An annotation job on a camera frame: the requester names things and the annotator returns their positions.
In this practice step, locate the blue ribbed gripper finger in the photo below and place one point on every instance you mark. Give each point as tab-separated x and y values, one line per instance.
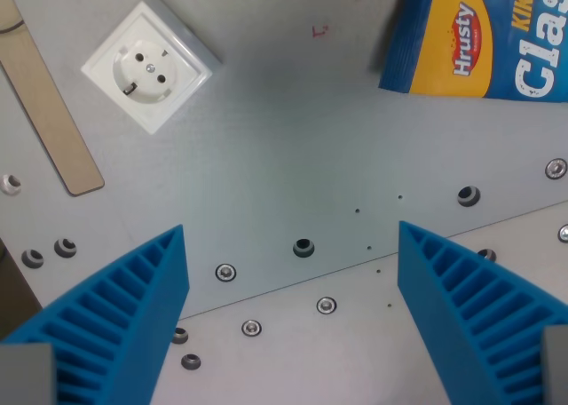
111	316
470	307

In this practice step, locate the silver hex socket screw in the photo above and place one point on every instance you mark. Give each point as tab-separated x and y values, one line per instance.
251	328
563	233
225	272
326	305
555	169

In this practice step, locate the light wooden board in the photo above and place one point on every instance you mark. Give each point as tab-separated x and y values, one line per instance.
42	103

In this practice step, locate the blue yellow Hrusty snack bag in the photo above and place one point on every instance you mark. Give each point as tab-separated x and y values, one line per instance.
481	36

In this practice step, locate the white wall power socket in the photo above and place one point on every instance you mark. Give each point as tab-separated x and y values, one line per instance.
148	67

